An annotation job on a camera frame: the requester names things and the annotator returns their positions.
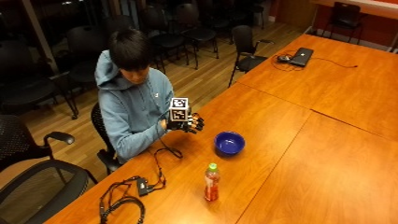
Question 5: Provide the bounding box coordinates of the row of black chairs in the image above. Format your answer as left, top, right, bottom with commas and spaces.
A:
0, 0, 266, 120

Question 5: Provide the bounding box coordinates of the the person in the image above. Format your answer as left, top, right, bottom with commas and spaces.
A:
93, 28, 177, 165

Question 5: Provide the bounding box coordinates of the red drink bottle green cap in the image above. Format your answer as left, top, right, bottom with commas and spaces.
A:
202, 162, 221, 203

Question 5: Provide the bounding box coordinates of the black cable bundle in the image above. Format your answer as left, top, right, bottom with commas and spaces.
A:
97, 136, 183, 224

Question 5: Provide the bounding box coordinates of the black mesh armchair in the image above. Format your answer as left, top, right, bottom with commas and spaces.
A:
0, 159, 99, 224

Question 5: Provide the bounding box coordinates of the black power adapter with cable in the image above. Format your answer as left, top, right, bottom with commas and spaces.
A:
271, 50, 359, 73

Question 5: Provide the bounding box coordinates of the black chair with armrests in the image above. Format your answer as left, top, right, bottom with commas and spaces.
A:
226, 24, 275, 89

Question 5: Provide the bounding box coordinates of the blue bowl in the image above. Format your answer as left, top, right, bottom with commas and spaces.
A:
213, 131, 246, 156

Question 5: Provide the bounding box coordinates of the white cube with black markers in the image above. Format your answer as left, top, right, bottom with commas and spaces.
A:
167, 97, 190, 122

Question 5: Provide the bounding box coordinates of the black mesh office chair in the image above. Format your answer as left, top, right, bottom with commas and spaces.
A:
89, 102, 123, 176

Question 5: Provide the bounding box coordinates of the small black hub box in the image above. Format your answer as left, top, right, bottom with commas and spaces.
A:
135, 176, 150, 197

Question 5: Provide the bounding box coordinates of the black laptop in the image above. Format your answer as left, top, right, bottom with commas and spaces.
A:
288, 47, 314, 68

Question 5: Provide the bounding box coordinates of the black chair by wall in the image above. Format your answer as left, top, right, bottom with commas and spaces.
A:
322, 1, 366, 45

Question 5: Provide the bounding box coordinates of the black armchair with curved armrest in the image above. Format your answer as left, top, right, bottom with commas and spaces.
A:
0, 114, 77, 172

